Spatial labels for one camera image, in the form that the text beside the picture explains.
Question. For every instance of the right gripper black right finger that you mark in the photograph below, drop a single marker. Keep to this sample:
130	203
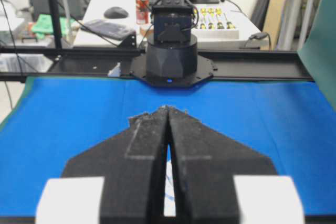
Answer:
219	180

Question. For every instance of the blue table cloth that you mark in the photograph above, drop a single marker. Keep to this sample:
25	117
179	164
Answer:
57	118

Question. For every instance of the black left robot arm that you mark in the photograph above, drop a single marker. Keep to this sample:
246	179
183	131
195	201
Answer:
171	57

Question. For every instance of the black keyboard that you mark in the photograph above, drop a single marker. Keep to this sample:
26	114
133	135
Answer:
107	29

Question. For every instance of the black aluminium frame rail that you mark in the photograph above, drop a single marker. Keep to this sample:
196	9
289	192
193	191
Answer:
227	65

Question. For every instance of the green cloth on desk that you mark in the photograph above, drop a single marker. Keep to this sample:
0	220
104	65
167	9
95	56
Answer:
43	26

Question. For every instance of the black computer mouse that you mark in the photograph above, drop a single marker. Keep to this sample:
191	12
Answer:
116	13

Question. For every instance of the black vertical frame post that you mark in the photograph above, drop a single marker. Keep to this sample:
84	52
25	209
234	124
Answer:
54	12

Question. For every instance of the white screwdriver set tray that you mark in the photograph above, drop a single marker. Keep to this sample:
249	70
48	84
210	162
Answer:
215	22

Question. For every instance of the dark green backdrop board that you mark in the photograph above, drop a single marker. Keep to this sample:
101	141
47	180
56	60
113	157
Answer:
318	52

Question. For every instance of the red drink can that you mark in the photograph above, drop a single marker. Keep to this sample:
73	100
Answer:
142	11

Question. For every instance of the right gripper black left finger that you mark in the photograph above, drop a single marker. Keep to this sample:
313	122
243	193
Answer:
120	180

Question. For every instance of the white desk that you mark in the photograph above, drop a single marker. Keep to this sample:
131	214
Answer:
249	35

